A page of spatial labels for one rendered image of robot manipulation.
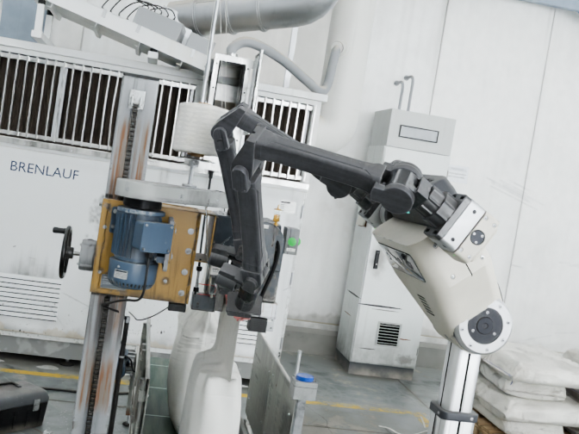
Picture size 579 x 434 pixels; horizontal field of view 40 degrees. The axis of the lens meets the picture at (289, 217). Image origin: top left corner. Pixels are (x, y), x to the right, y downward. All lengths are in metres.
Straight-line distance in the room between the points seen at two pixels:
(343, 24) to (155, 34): 1.53
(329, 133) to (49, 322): 2.36
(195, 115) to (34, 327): 3.31
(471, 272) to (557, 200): 5.63
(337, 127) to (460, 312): 3.87
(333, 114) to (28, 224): 2.27
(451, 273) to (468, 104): 5.30
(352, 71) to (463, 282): 4.01
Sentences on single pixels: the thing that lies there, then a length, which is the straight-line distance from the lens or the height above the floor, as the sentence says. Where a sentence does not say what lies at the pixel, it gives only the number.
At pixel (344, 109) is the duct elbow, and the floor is 2.04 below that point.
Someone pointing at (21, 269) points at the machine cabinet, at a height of 0.62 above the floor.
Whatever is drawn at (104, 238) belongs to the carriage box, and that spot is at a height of 1.21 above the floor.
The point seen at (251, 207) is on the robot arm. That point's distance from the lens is 1.99.
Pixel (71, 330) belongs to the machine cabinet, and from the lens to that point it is 5.53.
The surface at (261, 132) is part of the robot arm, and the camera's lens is 1.87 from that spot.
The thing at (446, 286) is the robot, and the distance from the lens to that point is 2.00.
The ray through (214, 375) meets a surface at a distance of 2.60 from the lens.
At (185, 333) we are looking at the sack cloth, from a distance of 3.34.
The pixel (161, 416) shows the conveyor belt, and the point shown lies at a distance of 3.61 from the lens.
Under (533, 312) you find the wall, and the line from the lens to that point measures 7.65.
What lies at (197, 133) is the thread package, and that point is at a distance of 2.46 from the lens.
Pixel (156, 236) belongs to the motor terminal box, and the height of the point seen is 1.26.
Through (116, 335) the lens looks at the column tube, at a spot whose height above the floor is 0.88.
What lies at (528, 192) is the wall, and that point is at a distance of 7.48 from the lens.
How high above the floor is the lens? 1.51
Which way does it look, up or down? 3 degrees down
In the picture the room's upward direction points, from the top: 9 degrees clockwise
